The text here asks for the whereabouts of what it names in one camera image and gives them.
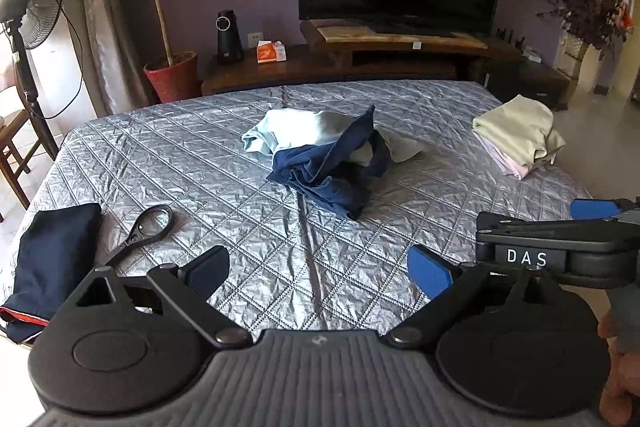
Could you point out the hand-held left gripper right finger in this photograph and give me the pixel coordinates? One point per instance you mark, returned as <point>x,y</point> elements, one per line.
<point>430,269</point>

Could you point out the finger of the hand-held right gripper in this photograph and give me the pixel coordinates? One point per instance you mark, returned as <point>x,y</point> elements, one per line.
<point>530,227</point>
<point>595,208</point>

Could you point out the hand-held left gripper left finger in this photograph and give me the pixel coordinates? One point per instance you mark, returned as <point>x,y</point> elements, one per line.
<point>210,269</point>

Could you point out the dark navy garment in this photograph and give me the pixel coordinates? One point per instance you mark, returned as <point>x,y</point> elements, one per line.
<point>50,257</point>

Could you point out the light blue garment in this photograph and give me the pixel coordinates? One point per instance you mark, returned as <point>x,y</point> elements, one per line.
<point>290,127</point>

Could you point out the person's right hand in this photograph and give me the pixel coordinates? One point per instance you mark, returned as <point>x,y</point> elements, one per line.
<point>622,387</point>

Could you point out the pink folded garment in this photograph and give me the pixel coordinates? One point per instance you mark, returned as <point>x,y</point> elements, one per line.
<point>515,168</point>

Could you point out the black magnifying glass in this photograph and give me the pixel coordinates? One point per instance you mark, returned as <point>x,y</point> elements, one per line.
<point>131,241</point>

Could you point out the cream folded garment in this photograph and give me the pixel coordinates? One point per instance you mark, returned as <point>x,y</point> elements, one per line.
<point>520,127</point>

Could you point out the silver quilted bedspread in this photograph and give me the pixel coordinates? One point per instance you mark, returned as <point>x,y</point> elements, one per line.
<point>200,167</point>

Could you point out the black low cabinet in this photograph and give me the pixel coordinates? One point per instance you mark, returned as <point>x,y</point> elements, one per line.
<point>530,82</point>

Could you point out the wicker vase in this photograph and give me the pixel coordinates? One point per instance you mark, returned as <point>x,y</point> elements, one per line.
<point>575,57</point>

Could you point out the red plant pot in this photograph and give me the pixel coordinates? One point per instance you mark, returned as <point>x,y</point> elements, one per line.
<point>172,79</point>

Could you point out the light wooden television riser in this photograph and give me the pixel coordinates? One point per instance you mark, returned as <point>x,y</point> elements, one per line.
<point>450,41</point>

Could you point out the dark dried flower bouquet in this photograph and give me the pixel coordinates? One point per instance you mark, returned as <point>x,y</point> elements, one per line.
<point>585,2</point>

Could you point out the dark wooden television cabinet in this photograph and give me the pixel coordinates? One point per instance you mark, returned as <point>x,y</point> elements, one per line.
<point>300,72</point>

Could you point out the orange tissue box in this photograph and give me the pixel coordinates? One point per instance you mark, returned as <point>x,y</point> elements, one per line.
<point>271,53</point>

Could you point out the black cylindrical speaker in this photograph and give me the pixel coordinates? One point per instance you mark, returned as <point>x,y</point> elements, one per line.
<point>229,39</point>

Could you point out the dark wooden chair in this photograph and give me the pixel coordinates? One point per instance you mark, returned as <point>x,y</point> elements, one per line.
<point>12,142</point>

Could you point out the grey curtain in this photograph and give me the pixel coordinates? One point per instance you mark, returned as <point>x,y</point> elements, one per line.
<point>115,37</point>

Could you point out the white wall socket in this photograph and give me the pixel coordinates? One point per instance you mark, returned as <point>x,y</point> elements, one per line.
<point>254,37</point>

